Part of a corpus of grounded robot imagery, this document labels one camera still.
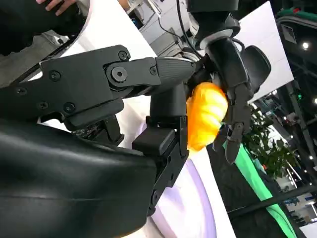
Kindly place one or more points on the green potted plant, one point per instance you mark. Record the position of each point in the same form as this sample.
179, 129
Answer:
270, 148

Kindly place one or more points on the black textured panel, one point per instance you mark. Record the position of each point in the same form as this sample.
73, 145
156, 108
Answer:
230, 188

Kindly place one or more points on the white office machine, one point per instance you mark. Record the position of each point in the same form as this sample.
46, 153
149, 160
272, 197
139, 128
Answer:
168, 37

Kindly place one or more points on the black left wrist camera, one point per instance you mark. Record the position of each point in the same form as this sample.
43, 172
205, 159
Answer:
257, 67

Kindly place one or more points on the black metal bar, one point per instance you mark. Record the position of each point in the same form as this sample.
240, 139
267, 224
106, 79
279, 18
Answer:
284, 197

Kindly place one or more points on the orange and white bread roll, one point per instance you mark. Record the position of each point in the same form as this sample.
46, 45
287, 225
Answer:
206, 116

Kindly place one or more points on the person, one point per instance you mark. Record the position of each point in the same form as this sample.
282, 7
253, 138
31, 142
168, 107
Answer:
19, 19

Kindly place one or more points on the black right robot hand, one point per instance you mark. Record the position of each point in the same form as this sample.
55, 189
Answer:
62, 173

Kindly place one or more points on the person's hand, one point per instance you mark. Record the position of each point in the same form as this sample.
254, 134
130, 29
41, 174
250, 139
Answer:
58, 5

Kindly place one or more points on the lilac plate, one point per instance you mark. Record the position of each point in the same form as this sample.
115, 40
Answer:
183, 198

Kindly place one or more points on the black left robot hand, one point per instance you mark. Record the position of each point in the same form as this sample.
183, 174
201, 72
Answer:
230, 64

